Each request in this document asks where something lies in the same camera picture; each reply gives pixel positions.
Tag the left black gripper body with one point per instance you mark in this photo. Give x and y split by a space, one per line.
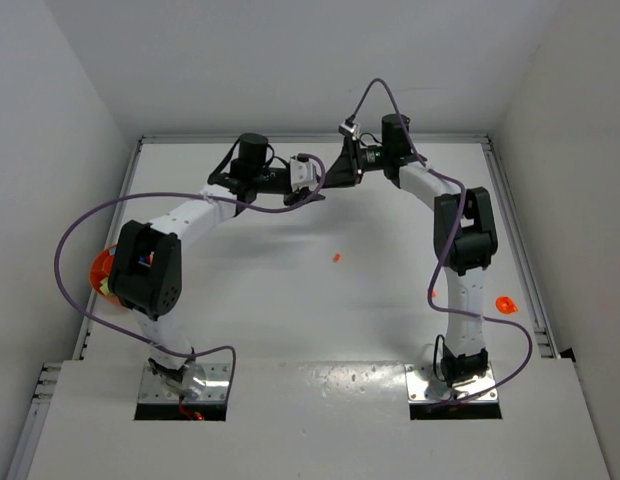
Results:
290 194

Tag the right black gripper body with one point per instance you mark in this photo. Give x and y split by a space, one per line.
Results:
352 163

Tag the lime green lego brick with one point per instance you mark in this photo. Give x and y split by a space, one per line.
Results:
104 289

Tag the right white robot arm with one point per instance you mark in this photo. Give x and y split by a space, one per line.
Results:
464 235

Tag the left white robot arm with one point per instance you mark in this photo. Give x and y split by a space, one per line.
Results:
146 273

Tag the orange divided container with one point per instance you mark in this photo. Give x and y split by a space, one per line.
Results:
100 270

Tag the orange cone lego piece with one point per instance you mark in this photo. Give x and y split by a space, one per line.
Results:
506 305

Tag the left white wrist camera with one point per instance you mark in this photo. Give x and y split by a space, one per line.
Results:
304 173

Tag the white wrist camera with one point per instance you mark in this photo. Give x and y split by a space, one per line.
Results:
304 173
349 128

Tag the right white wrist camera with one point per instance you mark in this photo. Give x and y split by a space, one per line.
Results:
349 128

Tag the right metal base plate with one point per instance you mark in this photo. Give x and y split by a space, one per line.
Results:
424 388

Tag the metal base plate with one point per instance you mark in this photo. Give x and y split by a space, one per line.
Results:
202 383
424 388

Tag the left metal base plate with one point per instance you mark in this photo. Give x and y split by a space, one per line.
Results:
202 383

